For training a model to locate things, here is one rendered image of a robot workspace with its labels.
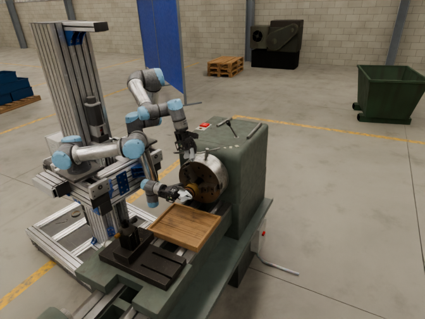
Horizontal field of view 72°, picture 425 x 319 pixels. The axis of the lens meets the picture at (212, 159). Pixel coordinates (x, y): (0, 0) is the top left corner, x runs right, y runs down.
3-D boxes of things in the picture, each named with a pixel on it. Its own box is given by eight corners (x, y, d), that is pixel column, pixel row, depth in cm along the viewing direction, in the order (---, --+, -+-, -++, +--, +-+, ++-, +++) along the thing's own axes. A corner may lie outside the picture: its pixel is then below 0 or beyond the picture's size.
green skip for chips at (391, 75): (349, 104, 648) (357, 64, 608) (396, 106, 625) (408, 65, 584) (358, 126, 536) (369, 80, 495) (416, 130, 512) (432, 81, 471)
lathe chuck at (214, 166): (183, 185, 209) (188, 147, 191) (222, 203, 199) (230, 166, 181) (176, 191, 202) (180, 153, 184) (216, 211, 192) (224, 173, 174)
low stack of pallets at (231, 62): (221, 68, 1035) (221, 56, 1014) (244, 69, 1002) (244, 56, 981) (206, 76, 936) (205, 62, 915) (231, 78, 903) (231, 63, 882)
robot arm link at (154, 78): (139, 119, 229) (138, 65, 184) (158, 116, 235) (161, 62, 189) (143, 131, 224) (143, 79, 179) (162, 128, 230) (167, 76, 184)
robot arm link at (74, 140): (88, 150, 193) (83, 131, 187) (81, 160, 182) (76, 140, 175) (69, 151, 193) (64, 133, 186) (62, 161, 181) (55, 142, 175)
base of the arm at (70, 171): (62, 170, 191) (58, 157, 186) (83, 161, 202) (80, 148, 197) (75, 176, 183) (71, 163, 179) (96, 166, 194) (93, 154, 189)
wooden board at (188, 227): (174, 206, 202) (174, 201, 200) (221, 221, 187) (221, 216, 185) (147, 233, 179) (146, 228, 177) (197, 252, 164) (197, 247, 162)
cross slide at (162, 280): (123, 238, 167) (122, 232, 165) (186, 264, 149) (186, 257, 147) (99, 260, 153) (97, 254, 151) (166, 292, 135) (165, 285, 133)
